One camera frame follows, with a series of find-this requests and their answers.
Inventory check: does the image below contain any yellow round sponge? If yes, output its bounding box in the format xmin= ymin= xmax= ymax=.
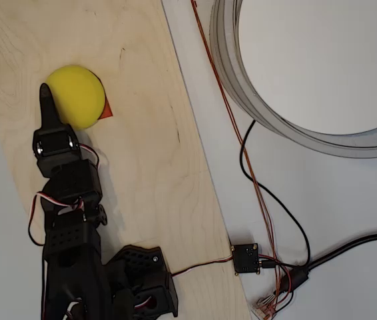
xmin=44 ymin=65 xmax=106 ymax=131

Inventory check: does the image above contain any black perforated arm base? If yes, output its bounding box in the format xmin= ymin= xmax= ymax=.
xmin=103 ymin=245 xmax=179 ymax=317

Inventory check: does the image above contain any light plywood board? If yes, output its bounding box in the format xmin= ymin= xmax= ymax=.
xmin=0 ymin=0 xmax=252 ymax=320

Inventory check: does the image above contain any black motor controller board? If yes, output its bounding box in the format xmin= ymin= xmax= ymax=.
xmin=230 ymin=243 xmax=261 ymax=276

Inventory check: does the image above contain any black USB plug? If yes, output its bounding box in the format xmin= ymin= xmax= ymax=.
xmin=257 ymin=259 xmax=296 ymax=270

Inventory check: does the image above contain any black barrel power connector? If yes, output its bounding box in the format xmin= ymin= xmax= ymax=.
xmin=280 ymin=268 xmax=311 ymax=296

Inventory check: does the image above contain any gripper servo wire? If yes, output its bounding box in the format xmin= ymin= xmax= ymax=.
xmin=77 ymin=142 xmax=101 ymax=169

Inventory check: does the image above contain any forearm servo wire loop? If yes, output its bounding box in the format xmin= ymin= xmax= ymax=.
xmin=28 ymin=192 xmax=86 ymax=246

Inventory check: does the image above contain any shoulder servo wire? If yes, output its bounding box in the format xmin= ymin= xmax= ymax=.
xmin=131 ymin=295 xmax=155 ymax=315

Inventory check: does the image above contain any white red black bus cable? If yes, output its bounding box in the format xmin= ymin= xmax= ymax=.
xmin=170 ymin=255 xmax=234 ymax=277

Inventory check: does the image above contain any thin orange wire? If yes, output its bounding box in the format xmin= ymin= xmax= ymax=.
xmin=191 ymin=0 xmax=296 ymax=317
xmin=190 ymin=0 xmax=286 ymax=317

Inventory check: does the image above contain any thin black lamp cable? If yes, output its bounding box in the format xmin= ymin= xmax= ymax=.
xmin=240 ymin=119 xmax=311 ymax=267

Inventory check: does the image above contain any clear wire connector block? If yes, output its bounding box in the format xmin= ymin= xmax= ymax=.
xmin=250 ymin=295 xmax=278 ymax=320

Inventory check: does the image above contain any thick black power cable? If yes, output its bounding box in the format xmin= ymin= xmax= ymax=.
xmin=308 ymin=232 xmax=377 ymax=271

